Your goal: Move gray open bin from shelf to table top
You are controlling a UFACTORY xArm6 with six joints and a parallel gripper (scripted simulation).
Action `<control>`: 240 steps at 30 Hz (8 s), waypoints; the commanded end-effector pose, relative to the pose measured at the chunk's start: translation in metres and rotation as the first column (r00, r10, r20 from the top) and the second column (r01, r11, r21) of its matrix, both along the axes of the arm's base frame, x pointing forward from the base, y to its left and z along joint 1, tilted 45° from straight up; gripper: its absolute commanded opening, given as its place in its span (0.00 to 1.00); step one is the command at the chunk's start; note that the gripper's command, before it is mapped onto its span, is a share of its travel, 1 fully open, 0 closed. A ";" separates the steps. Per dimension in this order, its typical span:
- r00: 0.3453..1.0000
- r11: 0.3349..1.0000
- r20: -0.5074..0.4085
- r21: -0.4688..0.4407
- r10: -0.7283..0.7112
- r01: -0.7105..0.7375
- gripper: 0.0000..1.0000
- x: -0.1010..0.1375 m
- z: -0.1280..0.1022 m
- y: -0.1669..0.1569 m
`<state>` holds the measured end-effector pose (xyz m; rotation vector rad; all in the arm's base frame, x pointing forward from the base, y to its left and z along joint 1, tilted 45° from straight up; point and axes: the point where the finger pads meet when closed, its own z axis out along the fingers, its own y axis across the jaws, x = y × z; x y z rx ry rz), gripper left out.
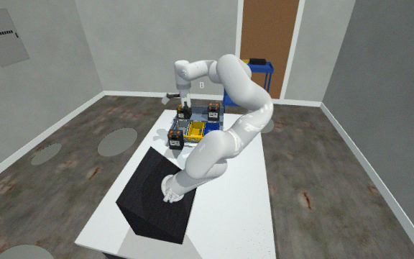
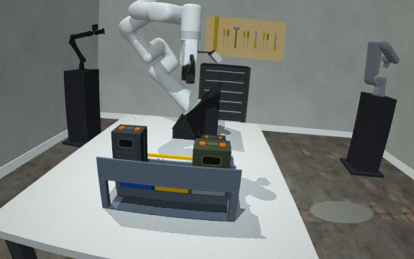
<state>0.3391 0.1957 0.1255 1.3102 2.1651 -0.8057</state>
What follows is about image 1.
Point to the blue open bin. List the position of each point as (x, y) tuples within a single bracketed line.
[(210, 126)]

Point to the olive green case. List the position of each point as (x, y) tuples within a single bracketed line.
[(180, 111)]

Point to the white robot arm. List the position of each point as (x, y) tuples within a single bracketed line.
[(207, 161)]

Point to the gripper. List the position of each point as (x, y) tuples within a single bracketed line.
[(185, 102)]

